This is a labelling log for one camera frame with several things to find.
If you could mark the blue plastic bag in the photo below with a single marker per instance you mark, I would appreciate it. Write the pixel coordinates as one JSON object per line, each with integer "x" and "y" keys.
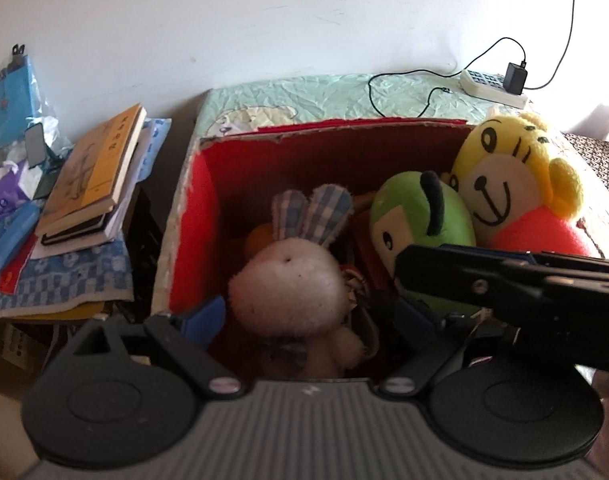
{"x": 9, "y": 105}

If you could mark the stack of white papers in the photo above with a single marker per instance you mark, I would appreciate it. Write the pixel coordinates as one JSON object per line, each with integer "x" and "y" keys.
{"x": 134, "y": 180}

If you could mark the blue case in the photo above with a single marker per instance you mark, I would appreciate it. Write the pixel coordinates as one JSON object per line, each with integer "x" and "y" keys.
{"x": 12, "y": 237}

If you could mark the brown patterned cloth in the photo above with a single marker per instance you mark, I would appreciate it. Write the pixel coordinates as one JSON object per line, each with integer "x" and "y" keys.
{"x": 604, "y": 160}

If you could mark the yellow bear plush toy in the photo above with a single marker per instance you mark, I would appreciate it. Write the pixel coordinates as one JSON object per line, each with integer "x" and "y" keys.
{"x": 509, "y": 170}

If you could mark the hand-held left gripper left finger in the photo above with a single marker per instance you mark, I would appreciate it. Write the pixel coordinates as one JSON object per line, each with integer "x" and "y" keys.
{"x": 204, "y": 317}

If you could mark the black notebook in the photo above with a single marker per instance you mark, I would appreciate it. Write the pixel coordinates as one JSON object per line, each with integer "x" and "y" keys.
{"x": 74, "y": 230}

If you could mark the black charger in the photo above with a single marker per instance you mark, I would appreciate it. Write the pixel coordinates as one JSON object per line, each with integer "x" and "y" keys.
{"x": 515, "y": 77}

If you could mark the orange toy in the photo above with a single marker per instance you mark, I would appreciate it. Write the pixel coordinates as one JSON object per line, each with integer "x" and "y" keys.
{"x": 259, "y": 240}

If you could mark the red cardboard box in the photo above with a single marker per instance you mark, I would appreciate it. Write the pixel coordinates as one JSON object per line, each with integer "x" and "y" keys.
{"x": 199, "y": 200}

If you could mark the purple tissue pack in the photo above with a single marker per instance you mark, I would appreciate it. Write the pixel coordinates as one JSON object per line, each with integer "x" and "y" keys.
{"x": 4, "y": 200}

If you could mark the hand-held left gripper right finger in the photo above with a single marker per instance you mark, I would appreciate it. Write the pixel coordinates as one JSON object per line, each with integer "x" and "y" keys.
{"x": 414, "y": 319}

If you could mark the white rabbit plush toy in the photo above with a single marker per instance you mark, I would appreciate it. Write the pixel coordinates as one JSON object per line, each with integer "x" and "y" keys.
{"x": 289, "y": 280}

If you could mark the green plush toy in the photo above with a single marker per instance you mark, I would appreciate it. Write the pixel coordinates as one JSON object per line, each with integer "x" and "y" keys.
{"x": 409, "y": 210}

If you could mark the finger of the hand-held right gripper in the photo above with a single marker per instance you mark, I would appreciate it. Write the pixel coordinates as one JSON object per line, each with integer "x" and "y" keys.
{"x": 434, "y": 272}
{"x": 559, "y": 260}

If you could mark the yellow book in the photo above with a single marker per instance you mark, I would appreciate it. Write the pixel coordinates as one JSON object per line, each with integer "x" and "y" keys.
{"x": 94, "y": 160}

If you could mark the black binder clip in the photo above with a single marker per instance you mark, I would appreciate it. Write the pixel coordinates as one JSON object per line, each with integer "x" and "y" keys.
{"x": 18, "y": 54}

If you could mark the blue checked cloth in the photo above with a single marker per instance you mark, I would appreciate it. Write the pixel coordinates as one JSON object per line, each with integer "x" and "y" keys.
{"x": 74, "y": 275}

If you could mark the small black phone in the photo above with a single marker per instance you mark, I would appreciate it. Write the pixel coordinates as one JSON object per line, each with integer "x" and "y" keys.
{"x": 34, "y": 145}

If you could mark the white power strip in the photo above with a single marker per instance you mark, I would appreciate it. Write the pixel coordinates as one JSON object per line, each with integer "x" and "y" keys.
{"x": 479, "y": 85}

